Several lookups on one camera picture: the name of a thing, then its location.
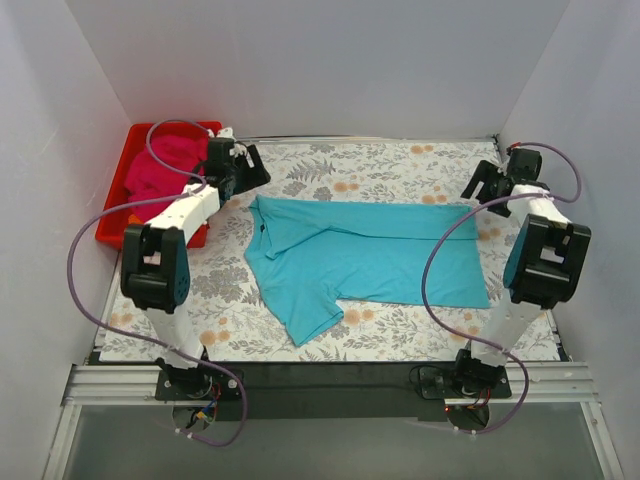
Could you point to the magenta t shirt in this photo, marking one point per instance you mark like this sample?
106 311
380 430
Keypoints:
147 179

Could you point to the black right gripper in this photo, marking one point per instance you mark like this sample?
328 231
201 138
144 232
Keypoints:
490 181

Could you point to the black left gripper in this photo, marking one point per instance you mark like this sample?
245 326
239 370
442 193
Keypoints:
244 166

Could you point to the aluminium frame rail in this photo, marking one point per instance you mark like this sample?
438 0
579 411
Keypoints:
333 421

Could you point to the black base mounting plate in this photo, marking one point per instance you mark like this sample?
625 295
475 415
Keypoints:
333 390

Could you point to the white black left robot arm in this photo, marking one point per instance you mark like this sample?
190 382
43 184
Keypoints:
155 271

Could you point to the orange cloth in bin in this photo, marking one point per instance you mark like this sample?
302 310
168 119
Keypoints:
133 219

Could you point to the floral patterned table mat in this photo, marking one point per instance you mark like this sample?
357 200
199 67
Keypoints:
224 301

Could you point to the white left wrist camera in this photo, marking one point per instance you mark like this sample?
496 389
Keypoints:
226 133

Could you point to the turquoise t shirt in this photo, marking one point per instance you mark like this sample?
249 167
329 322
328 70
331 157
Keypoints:
307 256

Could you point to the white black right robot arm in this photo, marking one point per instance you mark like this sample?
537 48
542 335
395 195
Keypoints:
542 270

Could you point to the red plastic bin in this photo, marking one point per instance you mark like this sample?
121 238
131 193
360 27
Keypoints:
111 228

